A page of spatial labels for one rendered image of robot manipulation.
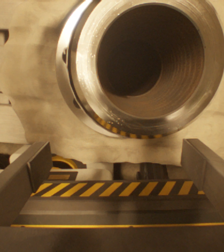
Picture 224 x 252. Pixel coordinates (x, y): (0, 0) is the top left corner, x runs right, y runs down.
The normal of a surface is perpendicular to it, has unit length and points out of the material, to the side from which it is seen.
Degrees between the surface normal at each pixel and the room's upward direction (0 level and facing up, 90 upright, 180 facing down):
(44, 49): 60
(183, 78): 90
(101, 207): 0
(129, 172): 0
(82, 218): 0
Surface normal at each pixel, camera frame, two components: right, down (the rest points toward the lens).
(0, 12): -0.02, 0.29
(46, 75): 0.85, 0.15
